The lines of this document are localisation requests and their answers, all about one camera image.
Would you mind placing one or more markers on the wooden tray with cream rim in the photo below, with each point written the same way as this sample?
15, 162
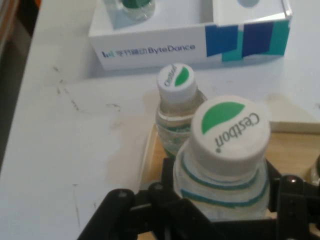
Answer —
287, 150

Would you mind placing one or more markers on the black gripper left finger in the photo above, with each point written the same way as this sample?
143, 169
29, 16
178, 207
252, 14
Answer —
140, 215

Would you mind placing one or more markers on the white and blue cardboard box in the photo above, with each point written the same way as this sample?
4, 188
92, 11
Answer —
150, 47

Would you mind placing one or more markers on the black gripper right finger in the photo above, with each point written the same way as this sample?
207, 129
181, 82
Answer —
297, 207

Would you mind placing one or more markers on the green label water bottle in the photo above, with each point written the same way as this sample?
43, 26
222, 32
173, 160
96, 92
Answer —
132, 5
230, 130
175, 80

